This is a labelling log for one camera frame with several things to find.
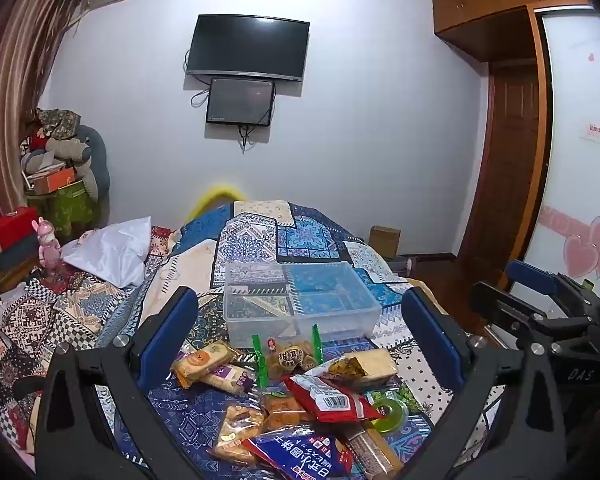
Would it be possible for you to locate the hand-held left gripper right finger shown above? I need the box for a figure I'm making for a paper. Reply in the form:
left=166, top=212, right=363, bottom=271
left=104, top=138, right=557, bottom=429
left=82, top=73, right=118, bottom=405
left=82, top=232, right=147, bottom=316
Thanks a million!
left=401, top=287, right=568, bottom=480

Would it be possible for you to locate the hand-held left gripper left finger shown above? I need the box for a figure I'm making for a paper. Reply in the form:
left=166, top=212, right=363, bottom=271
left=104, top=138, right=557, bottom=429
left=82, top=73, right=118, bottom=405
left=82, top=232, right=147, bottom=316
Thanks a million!
left=34, top=286, right=201, bottom=480

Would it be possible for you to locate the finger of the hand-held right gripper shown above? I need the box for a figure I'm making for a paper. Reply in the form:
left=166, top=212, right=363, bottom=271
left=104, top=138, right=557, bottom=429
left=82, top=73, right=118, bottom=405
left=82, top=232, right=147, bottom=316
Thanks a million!
left=469, top=281, right=600, bottom=361
left=504, top=260, right=600, bottom=318

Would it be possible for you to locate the orange label cracker packet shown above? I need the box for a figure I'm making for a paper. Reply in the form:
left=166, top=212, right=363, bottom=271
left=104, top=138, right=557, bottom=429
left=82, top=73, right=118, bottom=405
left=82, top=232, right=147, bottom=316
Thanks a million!
left=171, top=341, right=233, bottom=388

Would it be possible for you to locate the yellow white snack packet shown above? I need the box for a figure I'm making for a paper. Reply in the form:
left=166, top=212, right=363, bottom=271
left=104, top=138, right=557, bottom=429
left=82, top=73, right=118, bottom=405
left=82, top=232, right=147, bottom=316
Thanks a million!
left=307, top=350, right=399, bottom=392

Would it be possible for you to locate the purple label cracker packet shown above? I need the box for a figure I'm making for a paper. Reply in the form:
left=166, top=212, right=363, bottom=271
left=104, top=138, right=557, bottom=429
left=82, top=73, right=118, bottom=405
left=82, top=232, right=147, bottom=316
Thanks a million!
left=199, top=362, right=257, bottom=395

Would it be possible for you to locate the green round jelly cup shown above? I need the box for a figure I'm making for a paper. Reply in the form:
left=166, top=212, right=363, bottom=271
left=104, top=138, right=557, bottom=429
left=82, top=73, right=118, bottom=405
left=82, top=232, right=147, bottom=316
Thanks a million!
left=364, top=391, right=410, bottom=434

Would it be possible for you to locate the green-edged clear snack bag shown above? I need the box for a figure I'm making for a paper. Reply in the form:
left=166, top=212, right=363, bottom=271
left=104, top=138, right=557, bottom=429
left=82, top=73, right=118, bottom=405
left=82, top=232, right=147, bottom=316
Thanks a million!
left=251, top=324, right=325, bottom=390

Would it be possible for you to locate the red snack packet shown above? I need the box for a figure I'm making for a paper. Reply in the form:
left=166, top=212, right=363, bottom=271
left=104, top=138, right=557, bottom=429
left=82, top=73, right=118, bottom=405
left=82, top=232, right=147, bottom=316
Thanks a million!
left=281, top=374, right=387, bottom=424

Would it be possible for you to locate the clear pastry packet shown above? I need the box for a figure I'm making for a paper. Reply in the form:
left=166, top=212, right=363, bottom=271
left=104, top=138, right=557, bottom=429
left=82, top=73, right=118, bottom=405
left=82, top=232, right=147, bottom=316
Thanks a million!
left=209, top=401, right=268, bottom=467

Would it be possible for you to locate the clear plastic container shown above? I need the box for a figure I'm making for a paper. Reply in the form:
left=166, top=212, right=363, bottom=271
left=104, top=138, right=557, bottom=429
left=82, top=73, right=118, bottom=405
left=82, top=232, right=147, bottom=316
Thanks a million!
left=223, top=261, right=383, bottom=349

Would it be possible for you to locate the long biscuit packet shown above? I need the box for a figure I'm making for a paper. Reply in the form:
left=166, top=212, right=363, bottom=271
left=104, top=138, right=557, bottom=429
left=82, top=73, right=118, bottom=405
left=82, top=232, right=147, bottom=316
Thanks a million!
left=344, top=425, right=405, bottom=480

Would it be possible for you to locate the clear packet orange snack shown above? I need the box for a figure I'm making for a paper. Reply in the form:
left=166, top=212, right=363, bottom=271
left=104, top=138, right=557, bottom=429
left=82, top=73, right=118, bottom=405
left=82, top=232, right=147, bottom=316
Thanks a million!
left=259, top=394, right=313, bottom=432

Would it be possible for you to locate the blue snack bag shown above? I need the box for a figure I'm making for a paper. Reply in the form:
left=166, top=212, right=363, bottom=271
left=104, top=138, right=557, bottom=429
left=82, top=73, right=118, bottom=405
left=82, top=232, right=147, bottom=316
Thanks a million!
left=242, top=425, right=355, bottom=480

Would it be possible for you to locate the brown cardboard box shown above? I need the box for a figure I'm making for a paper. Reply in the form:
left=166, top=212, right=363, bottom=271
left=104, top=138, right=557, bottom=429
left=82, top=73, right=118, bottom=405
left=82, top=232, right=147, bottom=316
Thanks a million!
left=368, top=225, right=402, bottom=259

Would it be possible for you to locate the white pillow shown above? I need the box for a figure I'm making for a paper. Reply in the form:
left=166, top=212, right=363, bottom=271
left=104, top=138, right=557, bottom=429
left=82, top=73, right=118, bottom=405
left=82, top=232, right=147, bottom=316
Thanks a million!
left=61, top=216, right=154, bottom=289

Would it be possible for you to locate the white sliding wardrobe door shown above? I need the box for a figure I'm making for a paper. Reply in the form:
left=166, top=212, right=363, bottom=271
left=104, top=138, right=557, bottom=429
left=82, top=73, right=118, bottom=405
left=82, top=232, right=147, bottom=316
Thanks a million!
left=509, top=6, right=600, bottom=303

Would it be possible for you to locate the brown wooden door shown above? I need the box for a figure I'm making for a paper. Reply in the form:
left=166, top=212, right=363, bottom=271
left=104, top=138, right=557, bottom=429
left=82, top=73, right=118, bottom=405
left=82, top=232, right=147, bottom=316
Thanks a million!
left=456, top=61, right=542, bottom=262

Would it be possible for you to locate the checked patchwork bedsheet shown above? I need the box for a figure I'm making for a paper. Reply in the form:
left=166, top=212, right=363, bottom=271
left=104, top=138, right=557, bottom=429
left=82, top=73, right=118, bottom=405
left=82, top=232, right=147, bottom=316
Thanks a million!
left=0, top=226, right=181, bottom=466

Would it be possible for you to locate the yellow curved object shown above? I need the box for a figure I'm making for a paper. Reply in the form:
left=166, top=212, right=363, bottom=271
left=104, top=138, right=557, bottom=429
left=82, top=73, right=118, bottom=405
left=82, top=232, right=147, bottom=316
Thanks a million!
left=186, top=184, right=247, bottom=224

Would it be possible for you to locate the pink bunny toy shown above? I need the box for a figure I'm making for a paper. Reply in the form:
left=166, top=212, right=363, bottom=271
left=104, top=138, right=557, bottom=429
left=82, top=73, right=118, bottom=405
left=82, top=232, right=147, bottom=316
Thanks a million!
left=35, top=217, right=64, bottom=270

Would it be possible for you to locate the blue patchwork blanket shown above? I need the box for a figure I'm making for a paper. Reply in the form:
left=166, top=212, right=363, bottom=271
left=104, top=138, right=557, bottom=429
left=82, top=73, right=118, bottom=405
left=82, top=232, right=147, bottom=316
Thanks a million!
left=100, top=200, right=486, bottom=480

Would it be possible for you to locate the grey box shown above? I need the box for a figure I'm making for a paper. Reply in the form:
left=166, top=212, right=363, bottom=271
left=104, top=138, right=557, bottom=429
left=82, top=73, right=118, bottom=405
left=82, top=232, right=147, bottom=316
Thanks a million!
left=0, top=235, right=42, bottom=272

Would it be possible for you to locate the orange cardboard box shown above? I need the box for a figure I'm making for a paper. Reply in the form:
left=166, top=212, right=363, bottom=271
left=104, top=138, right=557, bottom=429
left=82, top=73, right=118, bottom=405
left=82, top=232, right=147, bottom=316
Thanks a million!
left=31, top=166, right=77, bottom=196

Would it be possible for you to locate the red box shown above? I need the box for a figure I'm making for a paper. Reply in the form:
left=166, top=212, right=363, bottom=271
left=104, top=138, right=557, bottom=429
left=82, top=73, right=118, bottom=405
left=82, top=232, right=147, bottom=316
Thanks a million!
left=0, top=206, right=39, bottom=254

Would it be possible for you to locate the grey plush toy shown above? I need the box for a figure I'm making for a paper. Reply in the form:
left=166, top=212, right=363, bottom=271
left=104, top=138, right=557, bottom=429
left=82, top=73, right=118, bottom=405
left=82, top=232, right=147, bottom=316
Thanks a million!
left=44, top=124, right=112, bottom=204

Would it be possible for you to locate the camouflage cloth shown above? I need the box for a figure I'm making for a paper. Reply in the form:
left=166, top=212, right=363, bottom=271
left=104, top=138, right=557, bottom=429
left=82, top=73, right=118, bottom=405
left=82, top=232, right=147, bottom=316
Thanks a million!
left=34, top=107, right=84, bottom=139

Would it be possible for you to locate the wooden overhead cabinet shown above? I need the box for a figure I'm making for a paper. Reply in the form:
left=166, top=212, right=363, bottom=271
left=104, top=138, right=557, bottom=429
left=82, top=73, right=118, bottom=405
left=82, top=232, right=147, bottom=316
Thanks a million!
left=431, top=0, right=597, bottom=64

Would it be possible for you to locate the striped curtain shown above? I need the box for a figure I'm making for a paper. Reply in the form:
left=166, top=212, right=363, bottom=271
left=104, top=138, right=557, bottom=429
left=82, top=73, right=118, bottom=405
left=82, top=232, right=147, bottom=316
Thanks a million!
left=0, top=0, right=90, bottom=322

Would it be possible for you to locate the small black wall monitor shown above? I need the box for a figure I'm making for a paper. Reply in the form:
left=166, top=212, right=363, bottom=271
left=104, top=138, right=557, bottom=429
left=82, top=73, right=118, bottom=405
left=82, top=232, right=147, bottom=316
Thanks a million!
left=205, top=77, right=276, bottom=127

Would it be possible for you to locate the large black wall television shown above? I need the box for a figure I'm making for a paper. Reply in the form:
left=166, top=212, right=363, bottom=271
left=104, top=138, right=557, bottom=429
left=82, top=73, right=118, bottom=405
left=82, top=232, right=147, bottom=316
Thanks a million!
left=185, top=13, right=311, bottom=83

